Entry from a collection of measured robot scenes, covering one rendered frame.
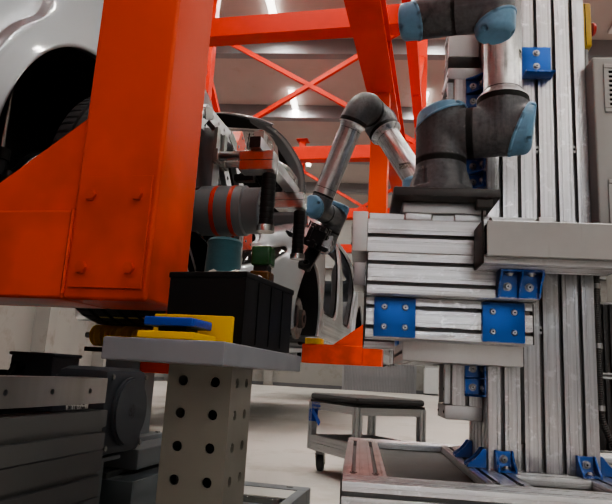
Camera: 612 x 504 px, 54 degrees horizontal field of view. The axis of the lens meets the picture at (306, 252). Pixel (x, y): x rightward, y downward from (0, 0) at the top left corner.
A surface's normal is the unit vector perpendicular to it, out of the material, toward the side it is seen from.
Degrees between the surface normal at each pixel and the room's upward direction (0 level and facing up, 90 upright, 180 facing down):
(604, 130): 90
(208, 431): 90
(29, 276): 90
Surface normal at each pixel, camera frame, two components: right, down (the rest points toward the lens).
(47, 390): 0.98, 0.01
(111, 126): -0.22, -0.21
